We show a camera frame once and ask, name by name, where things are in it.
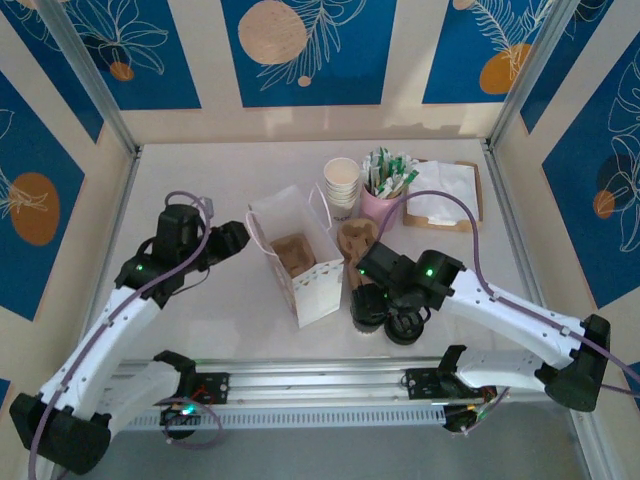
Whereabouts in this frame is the white paper cup stack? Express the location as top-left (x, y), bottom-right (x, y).
top-left (323, 157), bottom-right (362, 226)

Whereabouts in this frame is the aluminium side rail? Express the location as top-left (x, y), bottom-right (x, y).
top-left (482, 139), bottom-right (551, 311)
top-left (89, 144), bottom-right (144, 321)

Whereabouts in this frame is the black controller box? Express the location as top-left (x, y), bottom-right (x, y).
top-left (442, 403), bottom-right (481, 436)
top-left (159, 405), bottom-right (201, 441)

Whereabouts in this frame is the aluminium frame post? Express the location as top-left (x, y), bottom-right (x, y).
top-left (37, 0), bottom-right (139, 154)
top-left (489, 0), bottom-right (576, 149)

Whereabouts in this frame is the pink holder cup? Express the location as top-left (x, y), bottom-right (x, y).
top-left (360, 182), bottom-right (404, 234)

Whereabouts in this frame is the brown cardboard cup carrier stack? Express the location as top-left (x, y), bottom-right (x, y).
top-left (338, 218), bottom-right (384, 291)

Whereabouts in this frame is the grey slotted cable duct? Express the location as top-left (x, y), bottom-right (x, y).
top-left (122, 405), bottom-right (446, 431)

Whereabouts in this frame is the wooden napkin tray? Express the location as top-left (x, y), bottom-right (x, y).
top-left (403, 159), bottom-right (485, 235)

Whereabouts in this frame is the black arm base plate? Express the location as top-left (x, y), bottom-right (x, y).
top-left (404, 367), bottom-right (451, 401)
top-left (192, 372), bottom-right (231, 405)

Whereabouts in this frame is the white patterned paper gift bag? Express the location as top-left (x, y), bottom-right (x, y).
top-left (244, 183), bottom-right (346, 330)

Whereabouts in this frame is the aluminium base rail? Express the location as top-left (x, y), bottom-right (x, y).
top-left (114, 355), bottom-right (551, 409)

